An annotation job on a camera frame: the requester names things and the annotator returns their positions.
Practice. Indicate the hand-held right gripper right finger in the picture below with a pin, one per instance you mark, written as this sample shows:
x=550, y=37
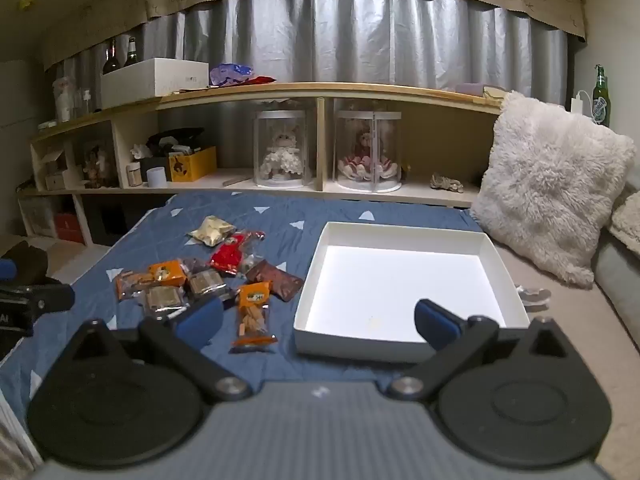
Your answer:
x=437, y=322

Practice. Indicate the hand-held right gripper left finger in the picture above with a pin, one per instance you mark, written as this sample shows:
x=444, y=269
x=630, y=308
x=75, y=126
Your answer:
x=200, y=317

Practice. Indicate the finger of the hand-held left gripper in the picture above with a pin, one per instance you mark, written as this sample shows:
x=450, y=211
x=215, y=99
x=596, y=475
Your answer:
x=40, y=296
x=5, y=269

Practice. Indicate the foil chocolate clear packet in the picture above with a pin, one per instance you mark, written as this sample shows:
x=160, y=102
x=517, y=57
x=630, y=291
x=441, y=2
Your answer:
x=162, y=300
x=206, y=282

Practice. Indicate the orange clear cracker packet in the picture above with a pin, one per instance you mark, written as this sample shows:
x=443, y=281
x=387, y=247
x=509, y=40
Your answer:
x=252, y=312

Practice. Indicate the white cardboard tray box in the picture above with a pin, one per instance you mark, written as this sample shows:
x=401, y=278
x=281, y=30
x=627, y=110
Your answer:
x=400, y=285

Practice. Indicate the orange snack packet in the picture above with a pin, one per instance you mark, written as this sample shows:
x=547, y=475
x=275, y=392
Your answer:
x=169, y=271
x=129, y=284

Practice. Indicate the red snack packet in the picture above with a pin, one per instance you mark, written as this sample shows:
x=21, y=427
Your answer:
x=227, y=257

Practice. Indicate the brown snack packet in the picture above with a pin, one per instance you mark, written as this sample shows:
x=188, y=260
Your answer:
x=275, y=280

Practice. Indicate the cream snack packet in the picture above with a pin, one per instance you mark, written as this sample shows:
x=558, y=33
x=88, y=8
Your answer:
x=212, y=230

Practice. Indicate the clear storage bin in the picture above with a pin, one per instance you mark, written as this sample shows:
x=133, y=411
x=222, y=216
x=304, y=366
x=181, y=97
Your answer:
x=37, y=217

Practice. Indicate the red box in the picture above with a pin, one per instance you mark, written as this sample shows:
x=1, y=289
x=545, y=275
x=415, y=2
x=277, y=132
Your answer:
x=69, y=228

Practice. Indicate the crumpled clear wrapper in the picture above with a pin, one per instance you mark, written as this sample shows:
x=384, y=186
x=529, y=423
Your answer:
x=532, y=296

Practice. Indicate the small cardboard box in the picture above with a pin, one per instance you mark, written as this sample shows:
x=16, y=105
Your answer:
x=54, y=172

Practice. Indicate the beige bed sheet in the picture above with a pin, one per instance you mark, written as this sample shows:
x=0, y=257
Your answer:
x=575, y=310

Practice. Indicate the blue triangle print quilt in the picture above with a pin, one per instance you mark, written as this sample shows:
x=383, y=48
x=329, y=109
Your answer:
x=280, y=205

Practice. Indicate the brown figurine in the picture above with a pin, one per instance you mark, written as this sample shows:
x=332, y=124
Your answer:
x=96, y=164

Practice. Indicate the silver trinket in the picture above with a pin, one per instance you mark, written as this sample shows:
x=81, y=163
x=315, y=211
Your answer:
x=447, y=183

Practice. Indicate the white cup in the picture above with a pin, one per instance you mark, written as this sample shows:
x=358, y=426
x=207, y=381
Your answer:
x=156, y=176

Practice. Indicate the yellow box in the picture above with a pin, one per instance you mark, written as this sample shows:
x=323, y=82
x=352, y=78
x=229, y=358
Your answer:
x=192, y=165

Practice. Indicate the small jar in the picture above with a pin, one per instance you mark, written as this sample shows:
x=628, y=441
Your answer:
x=134, y=174

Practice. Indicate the dark storage box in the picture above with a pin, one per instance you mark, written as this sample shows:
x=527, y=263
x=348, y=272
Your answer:
x=150, y=162

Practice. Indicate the white tissue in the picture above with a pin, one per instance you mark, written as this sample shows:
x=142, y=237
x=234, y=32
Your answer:
x=141, y=151

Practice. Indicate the fluffy white pillow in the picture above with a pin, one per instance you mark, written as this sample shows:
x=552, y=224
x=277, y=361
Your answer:
x=550, y=185

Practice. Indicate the white spray bottle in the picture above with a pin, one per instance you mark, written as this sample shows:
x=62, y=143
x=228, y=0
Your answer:
x=63, y=100

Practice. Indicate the pink doll display dome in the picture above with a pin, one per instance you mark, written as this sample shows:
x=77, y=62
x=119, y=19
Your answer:
x=367, y=155

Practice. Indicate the black cloth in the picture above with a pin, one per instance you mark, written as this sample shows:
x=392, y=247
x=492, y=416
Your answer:
x=175, y=137

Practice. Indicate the grey cushion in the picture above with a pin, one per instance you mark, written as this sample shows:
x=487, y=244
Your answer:
x=617, y=280

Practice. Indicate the clear small bottle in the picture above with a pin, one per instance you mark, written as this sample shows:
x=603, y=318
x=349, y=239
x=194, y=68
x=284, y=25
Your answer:
x=87, y=102

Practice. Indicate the white doll display dome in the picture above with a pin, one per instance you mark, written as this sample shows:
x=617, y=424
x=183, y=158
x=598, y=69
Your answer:
x=282, y=150

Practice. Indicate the cream fluffy blanket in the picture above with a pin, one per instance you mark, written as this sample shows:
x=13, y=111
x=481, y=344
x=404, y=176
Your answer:
x=629, y=222

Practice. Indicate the dark glass bottle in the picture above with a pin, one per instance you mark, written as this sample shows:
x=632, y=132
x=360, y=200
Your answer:
x=111, y=57

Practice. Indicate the purple item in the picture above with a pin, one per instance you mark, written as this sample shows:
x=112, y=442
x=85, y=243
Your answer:
x=471, y=88

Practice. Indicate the red wrapper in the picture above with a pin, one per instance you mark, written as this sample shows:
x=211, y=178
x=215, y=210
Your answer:
x=260, y=80

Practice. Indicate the blue plastic bag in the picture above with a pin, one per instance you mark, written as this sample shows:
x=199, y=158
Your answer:
x=230, y=72

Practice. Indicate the wooden shelf unit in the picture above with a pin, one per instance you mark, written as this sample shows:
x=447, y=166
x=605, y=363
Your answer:
x=300, y=91

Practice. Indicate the green glass bottle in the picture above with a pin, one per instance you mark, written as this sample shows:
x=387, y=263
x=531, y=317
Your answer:
x=131, y=52

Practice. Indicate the white charger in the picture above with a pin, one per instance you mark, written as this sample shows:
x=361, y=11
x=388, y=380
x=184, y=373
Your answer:
x=580, y=105

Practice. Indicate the ceiling smoke detector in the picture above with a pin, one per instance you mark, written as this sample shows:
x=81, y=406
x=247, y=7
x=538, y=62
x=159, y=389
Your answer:
x=27, y=2

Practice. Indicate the green beer bottle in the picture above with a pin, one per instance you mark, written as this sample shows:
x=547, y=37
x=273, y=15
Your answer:
x=601, y=97

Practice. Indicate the grey curtain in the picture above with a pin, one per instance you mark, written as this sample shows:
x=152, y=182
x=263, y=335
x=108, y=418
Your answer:
x=350, y=35

